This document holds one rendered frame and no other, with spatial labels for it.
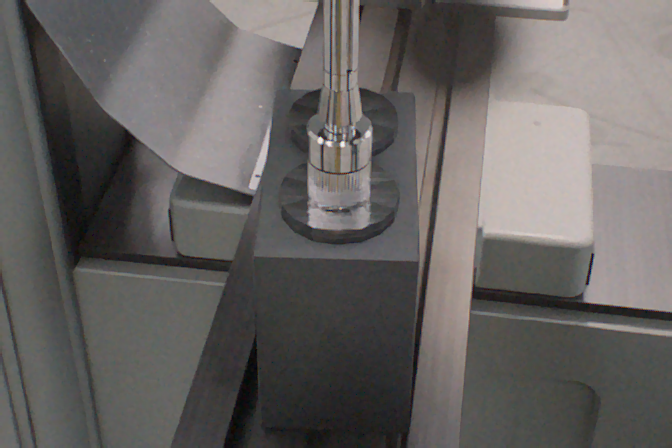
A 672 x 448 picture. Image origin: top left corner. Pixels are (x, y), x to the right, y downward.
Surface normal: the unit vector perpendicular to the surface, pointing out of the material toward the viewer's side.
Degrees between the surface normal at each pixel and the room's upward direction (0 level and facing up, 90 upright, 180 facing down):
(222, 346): 0
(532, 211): 0
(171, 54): 45
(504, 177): 0
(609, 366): 90
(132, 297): 90
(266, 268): 90
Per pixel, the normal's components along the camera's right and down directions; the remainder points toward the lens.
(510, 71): 0.00, -0.79
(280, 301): -0.04, 0.61
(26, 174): 0.74, 0.41
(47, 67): 0.99, 0.10
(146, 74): 0.69, -0.49
